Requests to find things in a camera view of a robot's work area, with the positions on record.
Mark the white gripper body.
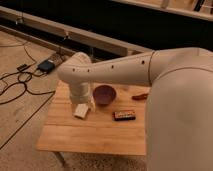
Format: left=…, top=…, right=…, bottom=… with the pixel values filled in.
left=69, top=83, right=95, bottom=111

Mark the white sponge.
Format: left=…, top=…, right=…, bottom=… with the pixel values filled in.
left=74, top=104, right=89, bottom=119

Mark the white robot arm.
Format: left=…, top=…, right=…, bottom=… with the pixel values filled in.
left=58, top=47, right=213, bottom=171

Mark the purple ceramic bowl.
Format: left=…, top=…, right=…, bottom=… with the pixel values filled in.
left=93, top=85, right=116, bottom=106

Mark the black power adapter box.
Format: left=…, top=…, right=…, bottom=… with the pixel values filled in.
left=37, top=60, right=55, bottom=73

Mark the wooden table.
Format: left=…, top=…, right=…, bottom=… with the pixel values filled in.
left=37, top=82, right=149, bottom=155

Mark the black rectangular box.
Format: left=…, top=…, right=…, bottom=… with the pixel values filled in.
left=113, top=110, right=136, bottom=121

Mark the small black plug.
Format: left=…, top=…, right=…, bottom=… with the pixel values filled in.
left=17, top=64, right=30, bottom=72

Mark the red small object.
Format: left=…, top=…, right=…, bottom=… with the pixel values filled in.
left=132, top=93, right=149, bottom=101

